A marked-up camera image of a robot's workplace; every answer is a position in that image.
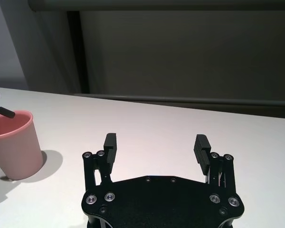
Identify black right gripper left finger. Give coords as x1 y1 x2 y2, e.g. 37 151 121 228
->
82 133 118 205

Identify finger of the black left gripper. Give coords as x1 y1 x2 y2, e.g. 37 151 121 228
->
0 92 16 119

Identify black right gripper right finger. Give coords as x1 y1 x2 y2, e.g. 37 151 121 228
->
194 134 239 203

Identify pink plastic cup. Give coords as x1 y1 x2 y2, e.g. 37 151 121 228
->
0 109 44 181

